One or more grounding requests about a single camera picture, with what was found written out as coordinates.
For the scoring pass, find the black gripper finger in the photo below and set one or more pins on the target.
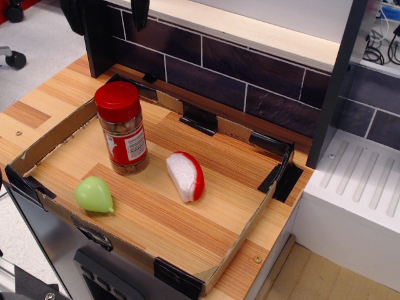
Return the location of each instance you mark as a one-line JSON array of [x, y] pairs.
[[140, 11], [72, 11]]

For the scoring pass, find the red-lidded spice bottle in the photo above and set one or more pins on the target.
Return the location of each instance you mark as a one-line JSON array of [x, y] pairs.
[[120, 116]]

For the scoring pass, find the cardboard fence with black tape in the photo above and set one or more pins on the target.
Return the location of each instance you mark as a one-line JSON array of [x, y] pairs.
[[221, 246]]

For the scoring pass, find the office chair caster wheel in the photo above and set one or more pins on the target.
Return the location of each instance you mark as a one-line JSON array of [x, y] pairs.
[[14, 59]]

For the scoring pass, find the red white toy cheese wedge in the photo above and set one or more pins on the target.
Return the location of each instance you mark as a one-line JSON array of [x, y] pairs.
[[187, 175]]

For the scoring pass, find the green toy pear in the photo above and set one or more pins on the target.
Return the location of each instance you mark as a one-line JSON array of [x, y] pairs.
[[93, 194]]

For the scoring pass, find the black oven control panel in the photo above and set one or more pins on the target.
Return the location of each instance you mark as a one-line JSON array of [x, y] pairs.
[[108, 276]]

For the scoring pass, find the white dish drainer sink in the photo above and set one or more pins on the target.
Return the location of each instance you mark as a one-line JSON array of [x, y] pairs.
[[349, 210]]

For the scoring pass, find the dark grey cabinet post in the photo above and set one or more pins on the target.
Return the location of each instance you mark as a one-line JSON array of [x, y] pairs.
[[351, 51]]

